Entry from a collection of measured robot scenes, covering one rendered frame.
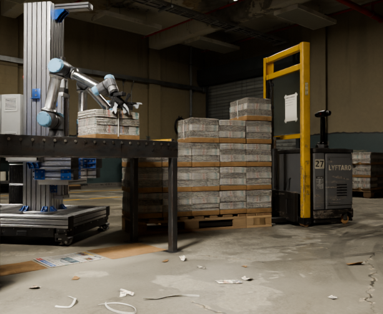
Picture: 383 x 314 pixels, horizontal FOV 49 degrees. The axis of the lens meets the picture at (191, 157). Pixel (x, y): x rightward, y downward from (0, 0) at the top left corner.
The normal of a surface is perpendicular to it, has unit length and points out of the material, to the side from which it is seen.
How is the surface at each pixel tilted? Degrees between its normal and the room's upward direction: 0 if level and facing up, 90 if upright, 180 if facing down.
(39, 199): 90
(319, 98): 90
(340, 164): 90
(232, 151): 90
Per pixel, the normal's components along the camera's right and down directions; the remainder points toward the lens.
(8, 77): 0.66, -0.01
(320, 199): 0.37, -0.01
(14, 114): -0.18, -0.01
